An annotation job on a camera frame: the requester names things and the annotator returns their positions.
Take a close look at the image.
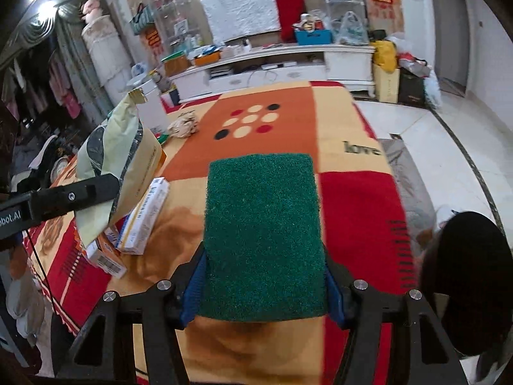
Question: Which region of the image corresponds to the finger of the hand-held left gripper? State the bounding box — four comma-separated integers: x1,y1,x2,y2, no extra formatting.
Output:
29,174,122,222

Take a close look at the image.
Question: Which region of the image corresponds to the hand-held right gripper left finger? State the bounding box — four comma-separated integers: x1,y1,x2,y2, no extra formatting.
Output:
54,244,209,385

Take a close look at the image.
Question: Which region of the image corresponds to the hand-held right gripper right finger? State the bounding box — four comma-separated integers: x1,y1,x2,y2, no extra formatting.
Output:
323,249,469,385

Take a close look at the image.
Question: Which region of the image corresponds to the pale green paper bag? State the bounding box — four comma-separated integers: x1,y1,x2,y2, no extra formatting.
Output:
76,90,167,247

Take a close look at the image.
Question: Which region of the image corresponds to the green scouring pad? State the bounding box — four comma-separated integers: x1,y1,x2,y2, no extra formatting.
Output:
198,154,327,323

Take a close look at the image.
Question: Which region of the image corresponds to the black trash bin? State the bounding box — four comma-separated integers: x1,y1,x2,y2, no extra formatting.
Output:
421,210,513,355

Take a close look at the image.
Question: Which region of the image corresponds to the orange white cardboard box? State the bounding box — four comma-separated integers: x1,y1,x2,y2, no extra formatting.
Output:
84,225,128,278

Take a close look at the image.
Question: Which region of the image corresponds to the white blue medicine box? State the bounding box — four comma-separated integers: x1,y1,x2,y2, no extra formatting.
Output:
116,176,171,255

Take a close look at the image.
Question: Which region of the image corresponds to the printed blanket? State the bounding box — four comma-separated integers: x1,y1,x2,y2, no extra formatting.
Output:
24,81,419,385

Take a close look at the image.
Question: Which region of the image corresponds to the white plastic container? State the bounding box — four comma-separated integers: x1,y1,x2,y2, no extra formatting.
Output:
136,78,170,133

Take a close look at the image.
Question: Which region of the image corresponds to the crumpled beige paper ball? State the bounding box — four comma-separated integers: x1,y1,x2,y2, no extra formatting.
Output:
167,112,199,139

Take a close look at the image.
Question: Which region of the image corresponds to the grey rug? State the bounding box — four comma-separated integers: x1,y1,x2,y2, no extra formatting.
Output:
377,136,437,245

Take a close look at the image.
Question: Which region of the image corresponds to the white cat printed mat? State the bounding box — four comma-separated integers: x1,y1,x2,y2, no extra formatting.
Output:
435,204,461,229

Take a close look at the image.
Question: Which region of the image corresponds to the covered standing air conditioner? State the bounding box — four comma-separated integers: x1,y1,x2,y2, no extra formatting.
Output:
82,14,133,89

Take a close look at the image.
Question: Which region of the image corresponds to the grey curtain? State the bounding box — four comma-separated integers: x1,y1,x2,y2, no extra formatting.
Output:
0,2,113,117

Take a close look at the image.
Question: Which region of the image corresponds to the teal striped tote bag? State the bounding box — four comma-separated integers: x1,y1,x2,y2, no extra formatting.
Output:
129,4,155,35

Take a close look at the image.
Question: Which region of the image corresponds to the pink plush toy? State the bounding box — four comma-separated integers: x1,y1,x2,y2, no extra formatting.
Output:
79,0,103,22

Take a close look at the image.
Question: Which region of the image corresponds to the orange tray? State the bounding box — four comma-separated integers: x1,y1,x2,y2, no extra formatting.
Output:
194,50,223,66

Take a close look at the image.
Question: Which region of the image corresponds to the tan cardboard box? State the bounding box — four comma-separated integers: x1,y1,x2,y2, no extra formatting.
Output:
373,64,401,103

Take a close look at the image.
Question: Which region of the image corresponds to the clear acrylic shelf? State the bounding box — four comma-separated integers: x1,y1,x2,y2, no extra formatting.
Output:
132,0,205,49

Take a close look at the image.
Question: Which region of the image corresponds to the white television cabinet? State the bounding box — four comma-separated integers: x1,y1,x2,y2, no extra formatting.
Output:
164,44,377,103

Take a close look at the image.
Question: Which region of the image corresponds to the yellow bag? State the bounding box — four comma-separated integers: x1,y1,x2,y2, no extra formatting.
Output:
371,40,398,73

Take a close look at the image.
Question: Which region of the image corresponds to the white red plastic bag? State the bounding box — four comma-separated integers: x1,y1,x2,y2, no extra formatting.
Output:
395,50,431,79

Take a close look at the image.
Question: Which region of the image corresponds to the television under white cloth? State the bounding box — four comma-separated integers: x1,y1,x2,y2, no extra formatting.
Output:
200,0,281,45

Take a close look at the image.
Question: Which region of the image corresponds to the blue storage basket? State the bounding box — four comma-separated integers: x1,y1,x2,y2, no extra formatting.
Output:
294,28,334,46

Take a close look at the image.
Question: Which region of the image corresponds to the translucent plastic bag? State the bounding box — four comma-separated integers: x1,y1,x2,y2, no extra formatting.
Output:
334,11,369,46

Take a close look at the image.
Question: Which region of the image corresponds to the red fluffy cloth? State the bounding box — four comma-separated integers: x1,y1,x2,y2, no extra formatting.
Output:
273,0,307,43

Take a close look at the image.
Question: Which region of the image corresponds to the black cable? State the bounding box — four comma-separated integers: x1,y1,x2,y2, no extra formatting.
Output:
22,228,59,317

